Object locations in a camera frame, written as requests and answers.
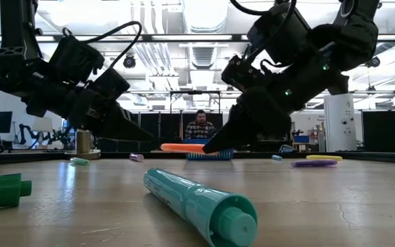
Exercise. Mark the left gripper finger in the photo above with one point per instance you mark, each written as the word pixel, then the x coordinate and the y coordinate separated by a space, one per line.
pixel 118 128

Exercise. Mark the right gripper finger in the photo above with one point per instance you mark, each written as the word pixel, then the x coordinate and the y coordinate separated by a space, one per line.
pixel 235 130

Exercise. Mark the blue thin pen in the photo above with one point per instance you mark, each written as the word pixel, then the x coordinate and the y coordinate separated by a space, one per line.
pixel 276 157

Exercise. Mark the orange-yellow highlighter marker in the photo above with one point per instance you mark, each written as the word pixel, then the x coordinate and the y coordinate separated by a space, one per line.
pixel 182 147

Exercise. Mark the purple thin pen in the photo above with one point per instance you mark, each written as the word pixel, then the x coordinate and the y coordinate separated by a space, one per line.
pixel 314 163

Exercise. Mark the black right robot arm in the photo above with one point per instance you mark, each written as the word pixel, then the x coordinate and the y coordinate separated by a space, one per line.
pixel 355 37

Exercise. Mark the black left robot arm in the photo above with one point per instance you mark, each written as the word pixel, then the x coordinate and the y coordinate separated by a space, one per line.
pixel 15 27

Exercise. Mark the blue plastic basket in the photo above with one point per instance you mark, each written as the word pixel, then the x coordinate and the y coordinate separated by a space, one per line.
pixel 214 156

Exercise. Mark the purple highlighter marker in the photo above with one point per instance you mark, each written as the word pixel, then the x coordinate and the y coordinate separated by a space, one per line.
pixel 136 157

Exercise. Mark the person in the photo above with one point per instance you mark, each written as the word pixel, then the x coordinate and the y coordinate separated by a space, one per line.
pixel 200 128

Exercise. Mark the white desk lampshade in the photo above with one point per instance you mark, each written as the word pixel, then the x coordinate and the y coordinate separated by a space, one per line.
pixel 41 125

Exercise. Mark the white dome metal lamp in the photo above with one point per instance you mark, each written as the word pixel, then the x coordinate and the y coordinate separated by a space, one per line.
pixel 83 142

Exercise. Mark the black partition panel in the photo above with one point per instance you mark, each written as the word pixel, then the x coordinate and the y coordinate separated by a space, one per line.
pixel 382 130
pixel 159 127

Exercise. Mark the blue storage bin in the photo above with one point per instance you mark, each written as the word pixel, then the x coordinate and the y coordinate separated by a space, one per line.
pixel 301 139

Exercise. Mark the white round pillar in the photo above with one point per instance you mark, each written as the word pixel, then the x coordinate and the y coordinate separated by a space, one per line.
pixel 338 113

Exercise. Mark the yellow thin pen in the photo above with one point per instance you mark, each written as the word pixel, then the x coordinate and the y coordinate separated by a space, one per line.
pixel 324 158

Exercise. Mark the teal Sharpie highlighter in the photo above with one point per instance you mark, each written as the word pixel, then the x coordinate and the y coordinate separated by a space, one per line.
pixel 183 195

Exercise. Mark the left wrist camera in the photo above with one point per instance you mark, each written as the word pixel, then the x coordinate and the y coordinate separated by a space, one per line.
pixel 75 58

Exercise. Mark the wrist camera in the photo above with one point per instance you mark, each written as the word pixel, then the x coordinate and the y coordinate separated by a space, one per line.
pixel 75 58
pixel 279 34

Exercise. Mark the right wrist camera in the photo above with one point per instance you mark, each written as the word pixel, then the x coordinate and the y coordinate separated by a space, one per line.
pixel 279 34

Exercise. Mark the black dome ceiling camera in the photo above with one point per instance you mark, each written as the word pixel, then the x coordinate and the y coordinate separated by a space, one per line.
pixel 129 61
pixel 374 61

